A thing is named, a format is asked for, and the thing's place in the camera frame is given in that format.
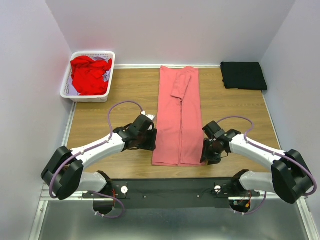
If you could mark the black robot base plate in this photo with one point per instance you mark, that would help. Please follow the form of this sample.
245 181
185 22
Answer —
174 193

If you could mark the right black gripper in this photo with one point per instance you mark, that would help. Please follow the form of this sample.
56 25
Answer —
205 152

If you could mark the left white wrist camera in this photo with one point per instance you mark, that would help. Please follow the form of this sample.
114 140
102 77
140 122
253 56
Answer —
151 117

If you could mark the white plastic laundry basket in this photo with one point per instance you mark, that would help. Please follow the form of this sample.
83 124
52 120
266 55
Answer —
68 91

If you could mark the pink t shirt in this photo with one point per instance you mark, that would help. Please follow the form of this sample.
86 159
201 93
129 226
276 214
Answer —
179 139

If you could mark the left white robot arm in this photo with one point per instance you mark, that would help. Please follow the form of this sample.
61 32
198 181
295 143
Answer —
64 174

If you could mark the folded black t shirt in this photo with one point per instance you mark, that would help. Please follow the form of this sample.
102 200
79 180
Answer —
243 76

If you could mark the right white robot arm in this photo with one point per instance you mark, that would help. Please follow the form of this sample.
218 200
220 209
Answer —
288 175

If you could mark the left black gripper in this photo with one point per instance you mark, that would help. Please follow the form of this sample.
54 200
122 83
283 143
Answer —
151 144

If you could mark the red t shirt in basket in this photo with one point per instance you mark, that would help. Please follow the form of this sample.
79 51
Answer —
88 76

